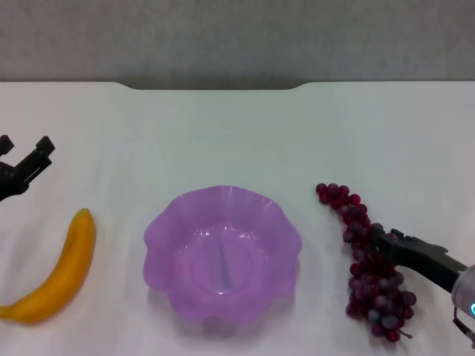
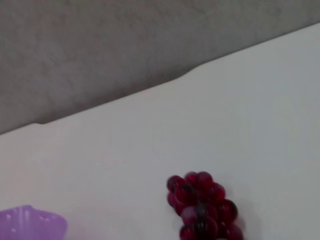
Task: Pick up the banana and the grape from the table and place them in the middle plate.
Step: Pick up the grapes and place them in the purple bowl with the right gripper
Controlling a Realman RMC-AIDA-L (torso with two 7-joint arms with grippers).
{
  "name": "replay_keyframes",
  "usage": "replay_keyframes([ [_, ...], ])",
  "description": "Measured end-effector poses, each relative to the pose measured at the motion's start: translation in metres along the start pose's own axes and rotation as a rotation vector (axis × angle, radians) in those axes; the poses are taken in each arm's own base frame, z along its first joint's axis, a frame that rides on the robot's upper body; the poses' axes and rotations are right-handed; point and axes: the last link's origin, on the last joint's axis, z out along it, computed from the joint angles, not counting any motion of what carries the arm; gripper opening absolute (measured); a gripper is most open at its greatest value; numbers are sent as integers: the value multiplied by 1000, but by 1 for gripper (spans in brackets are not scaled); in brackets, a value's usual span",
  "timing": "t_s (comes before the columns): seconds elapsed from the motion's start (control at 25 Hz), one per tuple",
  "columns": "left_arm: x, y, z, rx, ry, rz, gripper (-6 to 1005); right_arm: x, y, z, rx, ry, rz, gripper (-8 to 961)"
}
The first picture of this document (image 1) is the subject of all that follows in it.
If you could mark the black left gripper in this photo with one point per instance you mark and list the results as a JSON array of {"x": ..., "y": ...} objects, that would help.
[{"x": 9, "y": 181}]

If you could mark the dark red grape bunch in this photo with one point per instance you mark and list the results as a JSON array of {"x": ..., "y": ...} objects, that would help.
[{"x": 371, "y": 289}]

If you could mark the purple wavy plastic bowl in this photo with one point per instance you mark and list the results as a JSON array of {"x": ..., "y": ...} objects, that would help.
[{"x": 222, "y": 259}]

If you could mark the yellow banana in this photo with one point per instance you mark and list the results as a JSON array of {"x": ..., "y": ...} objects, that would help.
[{"x": 70, "y": 267}]

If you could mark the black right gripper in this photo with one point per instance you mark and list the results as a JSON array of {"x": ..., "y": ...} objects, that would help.
[{"x": 432, "y": 263}]

